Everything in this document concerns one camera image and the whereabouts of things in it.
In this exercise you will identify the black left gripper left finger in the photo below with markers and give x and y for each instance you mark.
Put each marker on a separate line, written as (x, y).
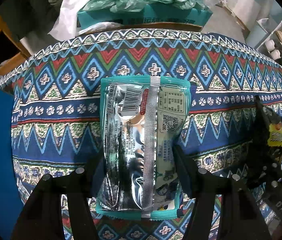
(41, 217)

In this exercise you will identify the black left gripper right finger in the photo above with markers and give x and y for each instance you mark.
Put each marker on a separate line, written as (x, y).
(240, 217)

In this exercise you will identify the black yellow small snack packet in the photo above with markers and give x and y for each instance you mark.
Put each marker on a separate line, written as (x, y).
(267, 131)

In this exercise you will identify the teal silver snack pouch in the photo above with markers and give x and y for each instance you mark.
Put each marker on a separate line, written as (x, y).
(141, 117)

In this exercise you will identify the blue patterned tablecloth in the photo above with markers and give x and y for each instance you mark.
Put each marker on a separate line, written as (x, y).
(55, 123)

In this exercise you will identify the white shelf with cups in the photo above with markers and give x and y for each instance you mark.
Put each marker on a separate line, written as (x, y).
(266, 37)

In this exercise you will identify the white plastic bag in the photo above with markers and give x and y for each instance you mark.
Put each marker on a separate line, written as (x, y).
(65, 27)

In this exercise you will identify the wooden louvered cabinet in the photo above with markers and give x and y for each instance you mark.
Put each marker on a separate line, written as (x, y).
(12, 52)

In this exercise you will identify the teal cardboard box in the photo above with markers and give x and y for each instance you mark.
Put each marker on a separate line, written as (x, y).
(157, 15)

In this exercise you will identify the dark hanging jacket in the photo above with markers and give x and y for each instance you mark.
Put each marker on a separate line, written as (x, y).
(25, 16)

